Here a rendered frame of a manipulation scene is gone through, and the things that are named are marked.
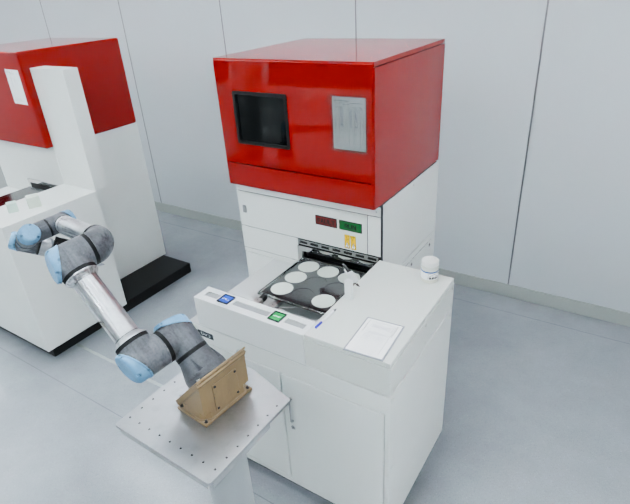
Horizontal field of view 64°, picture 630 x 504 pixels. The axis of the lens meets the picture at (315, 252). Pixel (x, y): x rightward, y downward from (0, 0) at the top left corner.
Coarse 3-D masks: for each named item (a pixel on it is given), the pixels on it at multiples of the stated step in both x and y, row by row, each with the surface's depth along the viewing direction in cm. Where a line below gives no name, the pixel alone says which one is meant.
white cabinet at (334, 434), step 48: (432, 336) 203; (288, 384) 202; (336, 384) 186; (432, 384) 219; (288, 432) 216; (336, 432) 198; (384, 432) 184; (432, 432) 237; (336, 480) 212; (384, 480) 195
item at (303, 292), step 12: (324, 264) 242; (312, 276) 233; (336, 276) 232; (360, 276) 230; (300, 288) 224; (312, 288) 224; (324, 288) 223; (336, 288) 223; (288, 300) 217; (300, 300) 216; (336, 300) 214
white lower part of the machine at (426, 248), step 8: (432, 232) 285; (424, 240) 276; (432, 240) 288; (416, 248) 269; (424, 248) 279; (432, 248) 291; (248, 256) 278; (256, 256) 274; (264, 256) 271; (408, 256) 261; (416, 256) 270; (424, 256) 282; (248, 264) 281; (256, 264) 277; (264, 264) 274; (408, 264) 262; (416, 264) 273
